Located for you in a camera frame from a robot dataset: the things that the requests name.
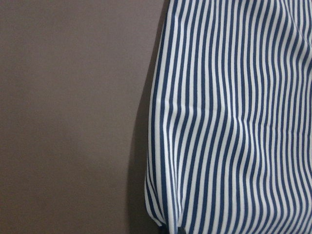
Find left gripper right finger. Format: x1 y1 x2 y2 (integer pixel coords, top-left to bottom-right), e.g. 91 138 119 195
177 227 185 234

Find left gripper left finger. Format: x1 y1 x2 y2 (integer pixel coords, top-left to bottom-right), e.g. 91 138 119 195
158 226 168 234

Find navy white striped polo shirt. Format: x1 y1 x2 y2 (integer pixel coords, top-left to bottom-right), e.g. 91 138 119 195
144 0 312 234

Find brown paper table cover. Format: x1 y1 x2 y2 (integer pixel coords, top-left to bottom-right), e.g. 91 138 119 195
0 0 169 234

